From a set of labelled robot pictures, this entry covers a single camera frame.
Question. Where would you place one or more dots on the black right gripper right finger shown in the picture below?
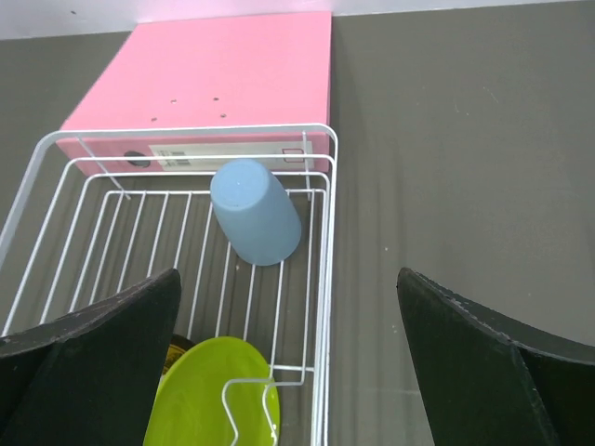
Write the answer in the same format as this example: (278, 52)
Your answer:
(487, 379)

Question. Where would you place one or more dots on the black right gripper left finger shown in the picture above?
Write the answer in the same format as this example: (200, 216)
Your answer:
(90, 377)

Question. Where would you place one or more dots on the yellow patterned plate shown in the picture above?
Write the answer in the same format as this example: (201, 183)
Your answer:
(178, 346)

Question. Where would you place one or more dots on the lime green plate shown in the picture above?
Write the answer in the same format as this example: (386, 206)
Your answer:
(215, 395)

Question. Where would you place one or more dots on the light blue plastic cup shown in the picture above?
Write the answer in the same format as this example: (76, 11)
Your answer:
(255, 212)

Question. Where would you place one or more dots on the pink binder box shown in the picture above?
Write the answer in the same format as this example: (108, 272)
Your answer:
(178, 92)

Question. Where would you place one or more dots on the white wire dish rack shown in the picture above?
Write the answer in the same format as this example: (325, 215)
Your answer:
(70, 240)

